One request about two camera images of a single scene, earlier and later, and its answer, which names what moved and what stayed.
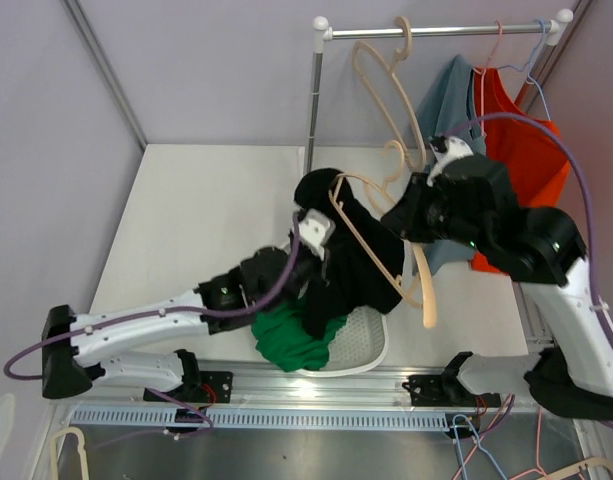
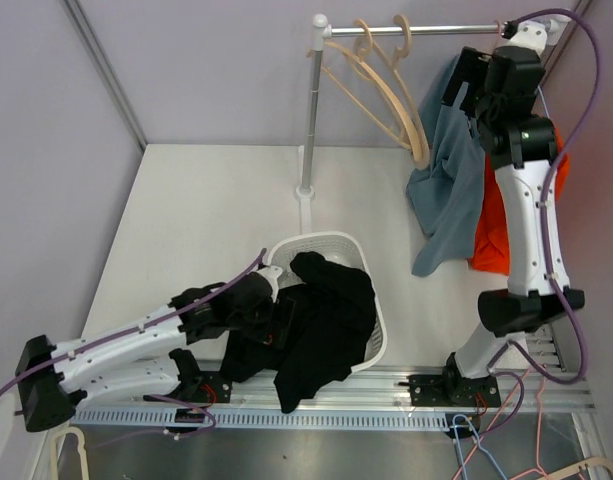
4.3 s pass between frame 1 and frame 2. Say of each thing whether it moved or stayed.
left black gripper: moved
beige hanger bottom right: stayed
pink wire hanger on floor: stayed
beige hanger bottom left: stayed
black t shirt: moved
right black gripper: moved
